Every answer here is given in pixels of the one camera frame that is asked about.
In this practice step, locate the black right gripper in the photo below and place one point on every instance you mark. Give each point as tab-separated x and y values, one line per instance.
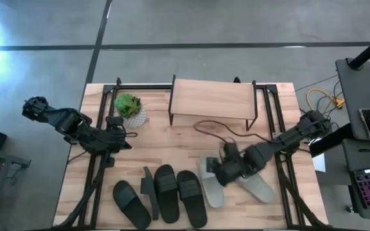
230	157

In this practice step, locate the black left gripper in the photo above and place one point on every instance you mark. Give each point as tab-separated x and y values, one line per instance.
114	138

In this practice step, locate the grey slide sandal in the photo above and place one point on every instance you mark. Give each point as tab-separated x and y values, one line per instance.
259	191
214	195

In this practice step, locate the black slide sandal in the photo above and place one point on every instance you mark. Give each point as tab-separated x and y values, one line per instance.
130	203
149	189
166	192
191	199

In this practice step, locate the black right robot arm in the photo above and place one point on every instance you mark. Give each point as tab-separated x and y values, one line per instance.
268	149

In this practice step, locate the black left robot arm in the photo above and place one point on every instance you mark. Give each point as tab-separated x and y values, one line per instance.
69	123

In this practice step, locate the wooden shelf with black legs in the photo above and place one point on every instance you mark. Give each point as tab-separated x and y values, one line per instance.
210	99

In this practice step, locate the green succulent in white pot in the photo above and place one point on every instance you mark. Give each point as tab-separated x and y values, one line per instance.
128	107

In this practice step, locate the white paper sheet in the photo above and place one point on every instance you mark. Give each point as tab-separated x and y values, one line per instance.
319	163

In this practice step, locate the black diagonal bar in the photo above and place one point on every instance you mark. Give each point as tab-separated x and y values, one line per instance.
329	141

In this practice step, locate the grey side table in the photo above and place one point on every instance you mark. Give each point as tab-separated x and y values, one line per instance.
361	93

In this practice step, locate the black round pole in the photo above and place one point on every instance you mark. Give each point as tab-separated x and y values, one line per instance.
368	51

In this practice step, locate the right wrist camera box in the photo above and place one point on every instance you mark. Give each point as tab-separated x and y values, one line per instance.
212	163

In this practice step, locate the black aluminium table frame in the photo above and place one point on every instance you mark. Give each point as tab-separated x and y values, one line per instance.
146	87

